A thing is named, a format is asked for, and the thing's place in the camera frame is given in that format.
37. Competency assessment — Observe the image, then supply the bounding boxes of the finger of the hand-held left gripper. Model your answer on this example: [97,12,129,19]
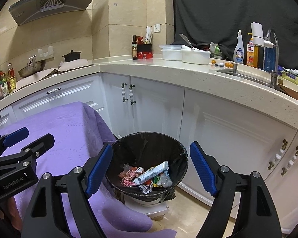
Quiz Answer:
[0,127,30,159]
[0,133,55,171]

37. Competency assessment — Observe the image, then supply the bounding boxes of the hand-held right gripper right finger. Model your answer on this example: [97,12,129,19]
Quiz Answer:
[189,141,282,238]

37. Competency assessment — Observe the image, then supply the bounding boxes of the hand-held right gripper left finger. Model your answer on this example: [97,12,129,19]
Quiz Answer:
[20,142,113,238]

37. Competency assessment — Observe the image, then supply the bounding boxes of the orange clear snack packet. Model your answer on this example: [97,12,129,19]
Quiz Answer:
[118,164,144,187]

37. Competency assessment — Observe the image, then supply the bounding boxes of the clear plastic bag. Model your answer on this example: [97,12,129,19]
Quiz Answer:
[159,171,174,187]

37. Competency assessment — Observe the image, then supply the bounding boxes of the silver wrapper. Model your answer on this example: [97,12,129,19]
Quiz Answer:
[139,181,154,194]

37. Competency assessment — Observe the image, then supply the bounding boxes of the light blue milk powder packet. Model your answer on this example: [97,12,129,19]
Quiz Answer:
[136,161,170,185]

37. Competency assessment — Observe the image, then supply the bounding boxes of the white bin with black liner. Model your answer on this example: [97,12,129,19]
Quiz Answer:
[105,131,189,221]

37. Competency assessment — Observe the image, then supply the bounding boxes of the person's left hand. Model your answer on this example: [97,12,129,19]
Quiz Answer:
[0,196,19,231]

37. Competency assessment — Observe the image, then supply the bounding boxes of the purple tablecloth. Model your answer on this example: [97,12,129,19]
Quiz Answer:
[0,101,177,238]

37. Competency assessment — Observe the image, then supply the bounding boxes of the white kitchen cabinets with countertop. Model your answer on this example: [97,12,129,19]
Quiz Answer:
[0,55,298,233]

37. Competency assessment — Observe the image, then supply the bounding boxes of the cluster of seasoning bottles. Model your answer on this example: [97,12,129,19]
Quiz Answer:
[0,59,17,105]

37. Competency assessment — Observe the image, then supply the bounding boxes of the yellow cooking oil bottle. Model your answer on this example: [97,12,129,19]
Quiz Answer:
[6,63,17,93]

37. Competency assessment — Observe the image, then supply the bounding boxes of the steel wok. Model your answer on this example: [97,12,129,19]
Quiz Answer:
[17,55,46,78]

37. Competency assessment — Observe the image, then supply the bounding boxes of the beige stove cover cloth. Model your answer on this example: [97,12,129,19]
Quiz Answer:
[15,59,94,90]

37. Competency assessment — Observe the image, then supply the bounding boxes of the black pot with lid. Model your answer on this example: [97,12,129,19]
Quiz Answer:
[62,50,82,63]

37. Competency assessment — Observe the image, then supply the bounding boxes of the steel sink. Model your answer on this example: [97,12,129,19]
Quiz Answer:
[215,68,276,87]

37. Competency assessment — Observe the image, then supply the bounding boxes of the white plastic container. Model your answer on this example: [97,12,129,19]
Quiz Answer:
[159,44,187,60]
[181,48,211,65]

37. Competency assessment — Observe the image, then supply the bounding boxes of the wooden cutting board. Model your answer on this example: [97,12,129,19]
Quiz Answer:
[278,84,298,105]

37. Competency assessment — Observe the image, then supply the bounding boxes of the white spray bottle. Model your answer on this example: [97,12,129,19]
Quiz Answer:
[233,30,245,63]

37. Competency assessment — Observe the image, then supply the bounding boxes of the orange dish soap bottle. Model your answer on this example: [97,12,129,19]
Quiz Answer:
[246,33,259,68]

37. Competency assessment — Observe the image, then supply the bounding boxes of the black and red box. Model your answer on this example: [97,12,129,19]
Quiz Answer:
[137,44,154,59]

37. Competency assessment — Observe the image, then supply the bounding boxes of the yellow green pack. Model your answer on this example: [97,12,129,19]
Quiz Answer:
[279,67,298,87]

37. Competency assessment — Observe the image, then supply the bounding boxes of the dark glass bottle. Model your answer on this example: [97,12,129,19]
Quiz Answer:
[132,35,138,60]

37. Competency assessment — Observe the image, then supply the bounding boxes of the blue bottle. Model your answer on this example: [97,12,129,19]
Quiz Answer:
[263,46,276,71]

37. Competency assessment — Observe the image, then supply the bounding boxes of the grey spoon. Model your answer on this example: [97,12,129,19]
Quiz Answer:
[179,33,194,50]

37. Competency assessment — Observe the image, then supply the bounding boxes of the steel faucet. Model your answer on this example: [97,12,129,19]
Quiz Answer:
[264,29,280,88]

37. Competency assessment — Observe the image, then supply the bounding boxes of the steel range hood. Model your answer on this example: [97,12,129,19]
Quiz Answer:
[9,0,101,26]

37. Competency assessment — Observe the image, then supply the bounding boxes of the white faucet water purifier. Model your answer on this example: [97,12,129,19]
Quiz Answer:
[250,22,274,49]

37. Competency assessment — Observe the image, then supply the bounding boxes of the white green packet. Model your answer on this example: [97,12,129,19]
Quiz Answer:
[144,26,153,45]

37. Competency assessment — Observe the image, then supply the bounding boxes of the black curtain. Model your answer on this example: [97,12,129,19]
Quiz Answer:
[171,0,298,75]

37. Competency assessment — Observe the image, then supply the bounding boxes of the brass white door handle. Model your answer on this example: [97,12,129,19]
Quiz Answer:
[281,146,298,176]
[268,139,288,171]

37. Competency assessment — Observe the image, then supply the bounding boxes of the white double wall socket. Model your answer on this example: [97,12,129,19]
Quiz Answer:
[38,47,54,59]

